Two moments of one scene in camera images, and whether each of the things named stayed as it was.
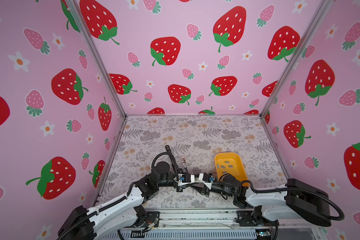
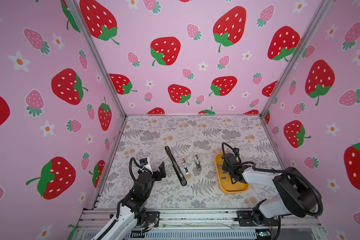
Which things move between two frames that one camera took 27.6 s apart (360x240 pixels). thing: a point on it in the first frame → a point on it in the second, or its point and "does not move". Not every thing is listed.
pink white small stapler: (184, 164) does not move
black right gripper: (201, 190) → (223, 166)
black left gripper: (179, 190) → (162, 173)
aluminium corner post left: (98, 56) does not move
